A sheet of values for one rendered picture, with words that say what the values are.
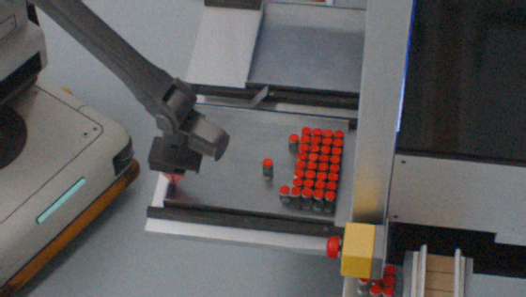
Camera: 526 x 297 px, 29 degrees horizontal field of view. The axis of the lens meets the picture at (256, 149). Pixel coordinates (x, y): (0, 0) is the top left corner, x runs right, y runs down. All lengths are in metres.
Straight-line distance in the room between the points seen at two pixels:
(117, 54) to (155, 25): 1.90
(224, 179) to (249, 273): 0.95
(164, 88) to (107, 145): 1.16
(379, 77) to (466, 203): 0.34
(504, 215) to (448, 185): 0.12
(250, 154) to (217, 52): 0.31
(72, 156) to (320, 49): 0.93
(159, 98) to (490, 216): 0.62
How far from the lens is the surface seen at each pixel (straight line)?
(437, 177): 1.74
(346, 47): 2.33
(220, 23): 2.39
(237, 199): 2.04
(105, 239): 3.10
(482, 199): 1.79
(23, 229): 2.85
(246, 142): 2.13
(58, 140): 3.00
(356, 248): 1.79
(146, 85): 1.81
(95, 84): 3.52
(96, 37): 1.79
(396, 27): 1.50
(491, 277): 1.98
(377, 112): 1.63
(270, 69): 2.28
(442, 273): 1.90
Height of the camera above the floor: 2.51
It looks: 50 degrees down
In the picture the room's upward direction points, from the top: 2 degrees counter-clockwise
